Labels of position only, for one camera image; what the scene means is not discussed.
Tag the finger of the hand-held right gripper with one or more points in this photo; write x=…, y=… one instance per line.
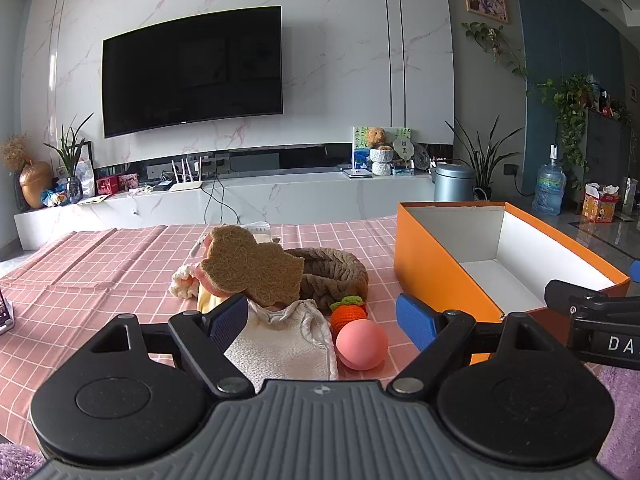
x=636, y=271
x=565, y=295

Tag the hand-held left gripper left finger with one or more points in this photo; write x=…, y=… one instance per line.
x=227, y=322

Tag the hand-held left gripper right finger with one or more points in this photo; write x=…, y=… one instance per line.
x=415, y=321

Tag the yellow cloth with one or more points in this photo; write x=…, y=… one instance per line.
x=207, y=301

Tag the pink ball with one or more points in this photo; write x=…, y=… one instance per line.
x=362, y=345

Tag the brown bear-shaped sponge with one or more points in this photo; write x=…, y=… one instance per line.
x=245, y=265

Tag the orange cardboard box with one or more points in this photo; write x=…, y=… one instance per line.
x=435, y=260

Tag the orange crochet fruit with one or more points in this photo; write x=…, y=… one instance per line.
x=348, y=318

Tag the brown knitted headband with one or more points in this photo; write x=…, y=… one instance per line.
x=345, y=270

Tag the blue water bottle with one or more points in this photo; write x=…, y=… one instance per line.
x=549, y=187

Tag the grey cabinet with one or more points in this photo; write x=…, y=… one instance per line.
x=607, y=145

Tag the grey metal trash can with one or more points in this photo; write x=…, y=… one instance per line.
x=452, y=182

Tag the white router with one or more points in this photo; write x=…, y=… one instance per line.
x=186, y=184

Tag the white marble television console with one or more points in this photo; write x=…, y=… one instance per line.
x=300, y=195

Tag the long-leaf potted plant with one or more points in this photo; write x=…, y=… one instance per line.
x=482, y=160

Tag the grey laptop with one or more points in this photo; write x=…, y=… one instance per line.
x=357, y=173

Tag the decorative plate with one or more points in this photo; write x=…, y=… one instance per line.
x=421, y=156

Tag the white round fan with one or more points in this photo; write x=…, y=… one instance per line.
x=403, y=152

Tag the bushy green pothos plant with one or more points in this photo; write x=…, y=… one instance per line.
x=570, y=110

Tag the blue and green painting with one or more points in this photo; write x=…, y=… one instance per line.
x=360, y=152

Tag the red boxes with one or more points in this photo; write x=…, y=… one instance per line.
x=117, y=183

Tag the green picture card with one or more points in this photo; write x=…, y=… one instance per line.
x=402, y=134

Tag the brown teddy bear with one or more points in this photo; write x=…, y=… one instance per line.
x=376, y=137

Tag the green plant in glass vase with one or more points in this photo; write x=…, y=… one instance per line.
x=72, y=160

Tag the gold vase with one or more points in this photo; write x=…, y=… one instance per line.
x=35, y=185

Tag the hanging vine plant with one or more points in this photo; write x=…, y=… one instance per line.
x=492, y=40

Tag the dried flowers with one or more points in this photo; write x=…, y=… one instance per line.
x=15, y=150

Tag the wall socket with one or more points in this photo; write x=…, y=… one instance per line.
x=510, y=169

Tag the black photo frame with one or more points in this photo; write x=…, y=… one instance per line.
x=86, y=175

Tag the black wall television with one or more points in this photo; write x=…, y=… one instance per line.
x=190, y=75

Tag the framed wall picture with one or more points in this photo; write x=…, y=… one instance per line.
x=485, y=1

